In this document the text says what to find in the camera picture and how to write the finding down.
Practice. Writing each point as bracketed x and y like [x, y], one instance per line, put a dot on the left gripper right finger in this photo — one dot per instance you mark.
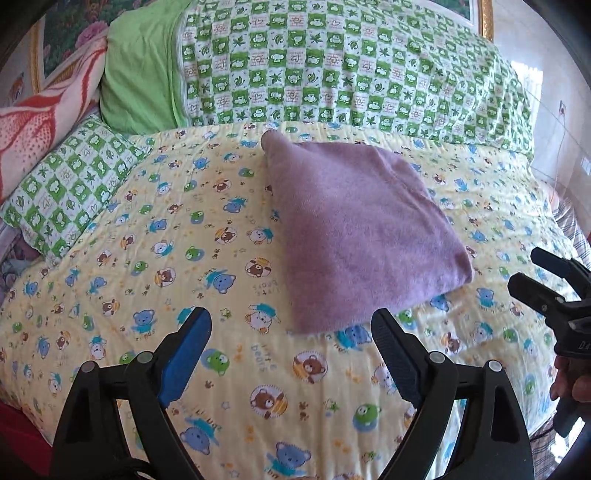
[492, 443]

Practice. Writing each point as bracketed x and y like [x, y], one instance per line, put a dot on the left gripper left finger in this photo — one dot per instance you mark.
[114, 423]

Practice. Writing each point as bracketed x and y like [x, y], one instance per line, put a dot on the purple knit sweater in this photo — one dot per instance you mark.
[360, 232]

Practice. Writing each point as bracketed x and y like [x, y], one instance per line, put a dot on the person's right hand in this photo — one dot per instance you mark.
[566, 384]

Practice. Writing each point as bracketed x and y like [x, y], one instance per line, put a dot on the small green checkered pillow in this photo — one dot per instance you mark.
[54, 204]

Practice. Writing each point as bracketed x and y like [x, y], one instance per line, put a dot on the green checkered folded quilt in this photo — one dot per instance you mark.
[393, 66]

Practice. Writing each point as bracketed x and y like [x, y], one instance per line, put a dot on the red floral blanket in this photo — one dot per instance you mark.
[32, 128]

